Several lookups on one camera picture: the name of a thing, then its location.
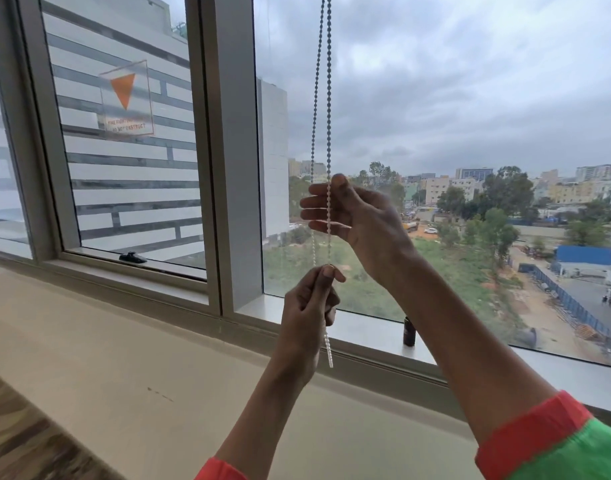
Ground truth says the white striped building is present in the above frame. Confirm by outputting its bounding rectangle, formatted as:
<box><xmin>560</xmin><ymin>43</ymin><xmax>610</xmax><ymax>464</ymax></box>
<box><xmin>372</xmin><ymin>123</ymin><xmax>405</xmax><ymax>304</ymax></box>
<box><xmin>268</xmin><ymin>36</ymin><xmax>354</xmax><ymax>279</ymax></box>
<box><xmin>0</xmin><ymin>0</ymin><xmax>290</xmax><ymax>263</ymax></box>

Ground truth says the person's left hand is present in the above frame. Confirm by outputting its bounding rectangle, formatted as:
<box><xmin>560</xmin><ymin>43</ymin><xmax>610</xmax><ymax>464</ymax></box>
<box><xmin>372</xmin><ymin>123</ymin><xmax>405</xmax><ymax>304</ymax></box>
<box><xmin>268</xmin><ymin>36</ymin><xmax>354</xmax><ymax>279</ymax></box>
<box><xmin>279</xmin><ymin>264</ymin><xmax>347</xmax><ymax>368</ymax></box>

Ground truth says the person's right forearm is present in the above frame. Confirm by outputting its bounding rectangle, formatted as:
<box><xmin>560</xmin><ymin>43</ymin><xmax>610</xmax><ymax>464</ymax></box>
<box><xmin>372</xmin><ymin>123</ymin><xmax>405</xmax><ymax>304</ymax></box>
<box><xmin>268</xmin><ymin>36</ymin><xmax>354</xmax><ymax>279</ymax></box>
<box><xmin>368</xmin><ymin>250</ymin><xmax>559</xmax><ymax>445</ymax></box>

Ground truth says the person's right hand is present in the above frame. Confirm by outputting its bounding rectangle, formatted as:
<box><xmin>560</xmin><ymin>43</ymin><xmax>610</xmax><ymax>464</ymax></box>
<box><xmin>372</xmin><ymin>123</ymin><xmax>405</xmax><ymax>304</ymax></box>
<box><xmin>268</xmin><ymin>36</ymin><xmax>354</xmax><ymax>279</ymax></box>
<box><xmin>300</xmin><ymin>174</ymin><xmax>420</xmax><ymax>288</ymax></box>

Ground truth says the orange triangle window sticker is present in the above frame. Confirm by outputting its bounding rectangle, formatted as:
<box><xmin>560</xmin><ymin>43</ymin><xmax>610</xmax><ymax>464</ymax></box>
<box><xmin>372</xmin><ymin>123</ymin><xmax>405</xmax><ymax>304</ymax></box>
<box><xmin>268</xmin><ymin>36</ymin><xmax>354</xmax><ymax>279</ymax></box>
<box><xmin>99</xmin><ymin>60</ymin><xmax>155</xmax><ymax>141</ymax></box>

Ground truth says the white beaded blind chain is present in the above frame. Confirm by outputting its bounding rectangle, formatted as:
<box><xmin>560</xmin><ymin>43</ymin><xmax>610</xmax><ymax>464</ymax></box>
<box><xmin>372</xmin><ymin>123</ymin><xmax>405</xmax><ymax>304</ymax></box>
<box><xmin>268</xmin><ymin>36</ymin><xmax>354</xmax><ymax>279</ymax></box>
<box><xmin>309</xmin><ymin>0</ymin><xmax>335</xmax><ymax>369</ymax></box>

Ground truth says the red green shirt sleeve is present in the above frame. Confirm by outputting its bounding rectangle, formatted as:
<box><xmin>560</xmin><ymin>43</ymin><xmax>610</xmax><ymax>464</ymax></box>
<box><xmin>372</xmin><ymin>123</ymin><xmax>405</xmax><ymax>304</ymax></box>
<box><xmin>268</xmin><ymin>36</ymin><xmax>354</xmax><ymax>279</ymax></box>
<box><xmin>474</xmin><ymin>390</ymin><xmax>611</xmax><ymax>480</ymax></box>
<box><xmin>194</xmin><ymin>457</ymin><xmax>249</xmax><ymax>480</ymax></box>

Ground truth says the person's left forearm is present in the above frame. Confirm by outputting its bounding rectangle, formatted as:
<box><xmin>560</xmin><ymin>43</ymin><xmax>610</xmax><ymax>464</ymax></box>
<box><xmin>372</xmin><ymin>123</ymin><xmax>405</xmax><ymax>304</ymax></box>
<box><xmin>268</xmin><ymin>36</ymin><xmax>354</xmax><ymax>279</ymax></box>
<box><xmin>214</xmin><ymin>345</ymin><xmax>322</xmax><ymax>480</ymax></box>

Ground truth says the grey aluminium window frame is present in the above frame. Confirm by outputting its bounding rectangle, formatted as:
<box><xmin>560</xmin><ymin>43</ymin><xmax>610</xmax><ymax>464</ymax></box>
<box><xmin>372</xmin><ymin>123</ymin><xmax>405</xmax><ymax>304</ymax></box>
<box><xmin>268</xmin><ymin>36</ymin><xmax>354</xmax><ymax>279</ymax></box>
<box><xmin>0</xmin><ymin>0</ymin><xmax>611</xmax><ymax>426</ymax></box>

